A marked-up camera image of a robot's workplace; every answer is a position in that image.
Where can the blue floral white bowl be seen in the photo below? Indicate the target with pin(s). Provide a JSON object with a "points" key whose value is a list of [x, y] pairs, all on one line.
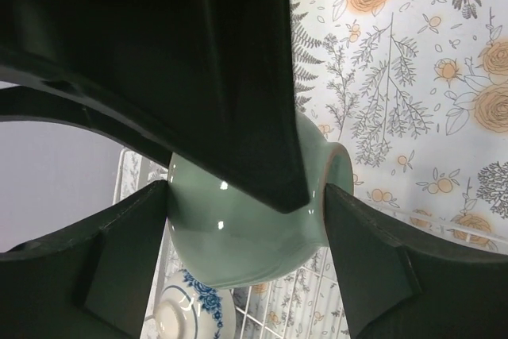
{"points": [[182, 307]]}

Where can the white wire dish rack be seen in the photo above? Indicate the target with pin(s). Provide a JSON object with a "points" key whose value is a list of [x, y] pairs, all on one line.
{"points": [[458, 193]]}

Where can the floral table mat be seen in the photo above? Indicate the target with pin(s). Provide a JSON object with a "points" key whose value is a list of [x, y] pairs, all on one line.
{"points": [[379, 74]]}

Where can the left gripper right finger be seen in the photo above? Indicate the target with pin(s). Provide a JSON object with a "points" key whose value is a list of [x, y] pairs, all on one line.
{"points": [[397, 281]]}

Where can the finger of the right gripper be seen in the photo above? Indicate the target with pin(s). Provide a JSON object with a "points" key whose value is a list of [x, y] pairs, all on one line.
{"points": [[209, 80]]}

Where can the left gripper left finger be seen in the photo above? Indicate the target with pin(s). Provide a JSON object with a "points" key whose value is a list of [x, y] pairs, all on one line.
{"points": [[91, 279]]}

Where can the pale green bowl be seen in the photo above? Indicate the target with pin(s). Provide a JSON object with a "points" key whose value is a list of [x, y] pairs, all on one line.
{"points": [[228, 239]]}

